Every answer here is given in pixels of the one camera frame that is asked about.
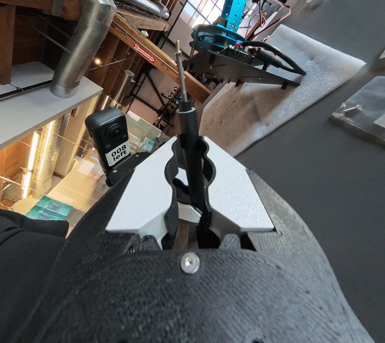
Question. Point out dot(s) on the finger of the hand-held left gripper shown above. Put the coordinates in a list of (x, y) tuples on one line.
[(188, 212)]

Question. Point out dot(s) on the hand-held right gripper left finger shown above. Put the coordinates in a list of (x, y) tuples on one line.
[(141, 198)]

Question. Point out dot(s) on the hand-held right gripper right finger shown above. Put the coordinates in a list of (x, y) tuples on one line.
[(237, 195)]

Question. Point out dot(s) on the black screwdriver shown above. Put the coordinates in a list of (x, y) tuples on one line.
[(192, 153)]

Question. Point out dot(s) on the person's left forearm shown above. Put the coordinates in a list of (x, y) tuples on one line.
[(24, 258)]

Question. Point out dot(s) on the white ceiling panel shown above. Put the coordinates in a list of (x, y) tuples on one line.
[(45, 102)]

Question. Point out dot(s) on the fluorescent light tube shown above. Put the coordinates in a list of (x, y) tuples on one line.
[(31, 153)]

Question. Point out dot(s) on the red and white sign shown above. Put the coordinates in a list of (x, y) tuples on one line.
[(144, 53)]

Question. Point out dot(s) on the wooden ceiling beam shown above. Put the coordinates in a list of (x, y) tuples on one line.
[(168, 63)]

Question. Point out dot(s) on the white foam sheet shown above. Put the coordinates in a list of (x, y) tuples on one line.
[(270, 102)]

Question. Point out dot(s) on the green circuit board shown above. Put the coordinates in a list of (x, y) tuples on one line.
[(237, 52)]

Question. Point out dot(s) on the pile of clear screw bags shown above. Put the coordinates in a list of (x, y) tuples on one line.
[(361, 102)]

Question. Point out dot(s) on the small silver duct pipe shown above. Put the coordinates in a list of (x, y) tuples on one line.
[(124, 84)]

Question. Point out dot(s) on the ribbed silver duct column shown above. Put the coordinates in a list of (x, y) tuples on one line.
[(45, 162)]

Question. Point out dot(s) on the large silver air duct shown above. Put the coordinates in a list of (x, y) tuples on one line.
[(90, 18)]

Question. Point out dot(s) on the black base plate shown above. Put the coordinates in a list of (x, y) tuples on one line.
[(240, 71)]

